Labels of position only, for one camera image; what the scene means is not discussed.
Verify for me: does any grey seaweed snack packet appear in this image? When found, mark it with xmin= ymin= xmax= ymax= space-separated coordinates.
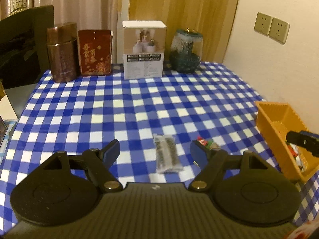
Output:
xmin=153 ymin=134 xmax=183 ymax=174

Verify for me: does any red decorated tea box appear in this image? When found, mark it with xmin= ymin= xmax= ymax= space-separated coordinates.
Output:
xmin=78 ymin=30 xmax=112 ymax=76

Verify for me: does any glass jar on sill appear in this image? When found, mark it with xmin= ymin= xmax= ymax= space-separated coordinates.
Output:
xmin=10 ymin=0 xmax=27 ymax=16

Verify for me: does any orange plastic tray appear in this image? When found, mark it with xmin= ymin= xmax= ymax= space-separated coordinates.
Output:
xmin=255 ymin=101 xmax=318 ymax=183

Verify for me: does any green candy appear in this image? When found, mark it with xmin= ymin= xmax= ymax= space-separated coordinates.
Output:
xmin=206 ymin=140 xmax=220 ymax=149

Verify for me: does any green glass jar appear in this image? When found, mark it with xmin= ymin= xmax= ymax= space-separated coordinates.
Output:
xmin=169 ymin=29 xmax=203 ymax=73

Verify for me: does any pink curtain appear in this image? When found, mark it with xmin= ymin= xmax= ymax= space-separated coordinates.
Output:
xmin=1 ymin=0 xmax=121 ymax=63

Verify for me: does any white green snack bar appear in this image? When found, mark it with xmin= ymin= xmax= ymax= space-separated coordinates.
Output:
xmin=296 ymin=152 xmax=309 ymax=172

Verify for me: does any small red candy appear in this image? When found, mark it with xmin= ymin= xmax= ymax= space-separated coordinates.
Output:
xmin=197 ymin=136 xmax=208 ymax=146

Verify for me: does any brown tea canister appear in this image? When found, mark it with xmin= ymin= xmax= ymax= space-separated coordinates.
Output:
xmin=46 ymin=22 xmax=80 ymax=83

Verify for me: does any blue white checkered tablecloth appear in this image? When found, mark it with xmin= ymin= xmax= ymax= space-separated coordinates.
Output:
xmin=0 ymin=60 xmax=319 ymax=232

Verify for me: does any white product box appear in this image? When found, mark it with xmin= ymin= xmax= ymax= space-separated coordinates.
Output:
xmin=122 ymin=21 xmax=166 ymax=80

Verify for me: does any double wall socket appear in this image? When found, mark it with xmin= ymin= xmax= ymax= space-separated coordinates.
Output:
xmin=254 ymin=12 xmax=290 ymax=44

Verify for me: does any red candy with figure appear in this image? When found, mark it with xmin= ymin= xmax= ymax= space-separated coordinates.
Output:
xmin=287 ymin=142 xmax=299 ymax=158

